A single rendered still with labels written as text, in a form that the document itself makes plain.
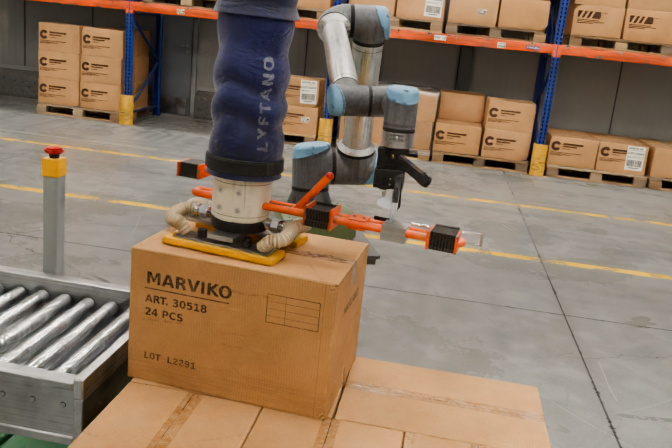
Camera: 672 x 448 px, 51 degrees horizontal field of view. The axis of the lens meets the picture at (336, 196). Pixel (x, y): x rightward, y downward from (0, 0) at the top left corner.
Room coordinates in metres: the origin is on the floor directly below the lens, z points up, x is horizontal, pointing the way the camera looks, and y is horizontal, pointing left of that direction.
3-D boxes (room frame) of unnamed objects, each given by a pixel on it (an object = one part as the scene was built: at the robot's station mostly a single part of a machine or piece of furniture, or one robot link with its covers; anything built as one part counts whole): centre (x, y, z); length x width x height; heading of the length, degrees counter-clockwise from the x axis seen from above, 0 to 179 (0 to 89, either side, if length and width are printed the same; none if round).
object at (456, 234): (1.83, -0.30, 1.07); 0.08 x 0.07 x 0.05; 73
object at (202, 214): (2.01, 0.27, 1.01); 0.34 x 0.25 x 0.06; 73
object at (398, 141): (1.96, -0.15, 1.30); 0.10 x 0.09 x 0.05; 171
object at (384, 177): (1.96, -0.15, 1.22); 0.09 x 0.08 x 0.12; 81
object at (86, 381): (2.06, 0.59, 0.58); 0.70 x 0.03 x 0.06; 172
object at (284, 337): (2.01, 0.22, 0.74); 0.60 x 0.40 x 0.40; 77
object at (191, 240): (1.92, 0.30, 0.97); 0.34 x 0.10 x 0.05; 73
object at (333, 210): (1.94, 0.03, 1.07); 0.10 x 0.08 x 0.06; 163
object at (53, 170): (2.64, 1.08, 0.50); 0.07 x 0.07 x 1.00; 82
